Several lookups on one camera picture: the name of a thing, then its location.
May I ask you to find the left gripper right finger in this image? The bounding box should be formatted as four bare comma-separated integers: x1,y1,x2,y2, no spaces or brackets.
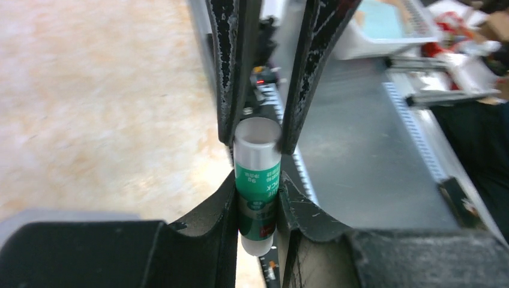
277,173,508,287

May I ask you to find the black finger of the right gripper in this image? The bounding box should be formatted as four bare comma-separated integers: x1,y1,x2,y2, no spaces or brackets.
280,0,360,155
205,0,263,146

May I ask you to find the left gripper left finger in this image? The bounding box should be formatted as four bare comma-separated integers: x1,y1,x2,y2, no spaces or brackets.
1,174,238,287

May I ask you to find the white glue stick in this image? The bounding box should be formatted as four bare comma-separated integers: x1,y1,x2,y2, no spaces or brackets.
233,117,282,257

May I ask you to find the white slotted cable duct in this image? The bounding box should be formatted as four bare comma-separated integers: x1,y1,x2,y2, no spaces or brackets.
282,79,455,229

